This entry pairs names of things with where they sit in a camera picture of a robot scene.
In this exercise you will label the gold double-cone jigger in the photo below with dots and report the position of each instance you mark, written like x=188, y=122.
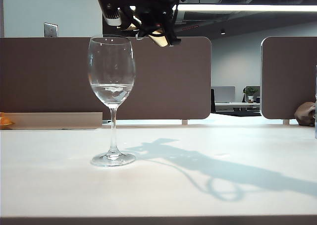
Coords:
x=161, y=40

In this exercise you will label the clear stemmed wine glass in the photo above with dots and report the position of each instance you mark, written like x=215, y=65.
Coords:
x=111, y=98

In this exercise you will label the red ceiling indicator strip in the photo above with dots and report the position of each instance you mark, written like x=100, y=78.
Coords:
x=190, y=27

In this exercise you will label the wide brown desk partition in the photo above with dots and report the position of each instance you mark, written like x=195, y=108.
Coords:
x=161, y=73

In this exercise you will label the black office chair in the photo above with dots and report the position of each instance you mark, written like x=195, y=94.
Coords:
x=212, y=101

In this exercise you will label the long white ceiling light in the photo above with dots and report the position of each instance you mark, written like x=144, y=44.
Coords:
x=247, y=7

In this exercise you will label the white partition foot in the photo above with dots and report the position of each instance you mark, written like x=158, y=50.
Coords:
x=184, y=122

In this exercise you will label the white background desk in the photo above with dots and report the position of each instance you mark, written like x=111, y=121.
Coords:
x=232, y=106

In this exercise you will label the small potted green plant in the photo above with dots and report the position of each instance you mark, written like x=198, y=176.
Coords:
x=250, y=92

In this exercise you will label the crumpled brown bag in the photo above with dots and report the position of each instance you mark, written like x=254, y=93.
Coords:
x=304, y=113

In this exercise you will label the orange round object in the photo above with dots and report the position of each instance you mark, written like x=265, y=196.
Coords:
x=5, y=121

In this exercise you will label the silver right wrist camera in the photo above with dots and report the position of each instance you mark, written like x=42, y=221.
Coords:
x=112, y=18

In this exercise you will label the grey wall switch plate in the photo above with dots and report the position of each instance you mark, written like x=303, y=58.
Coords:
x=50, y=30

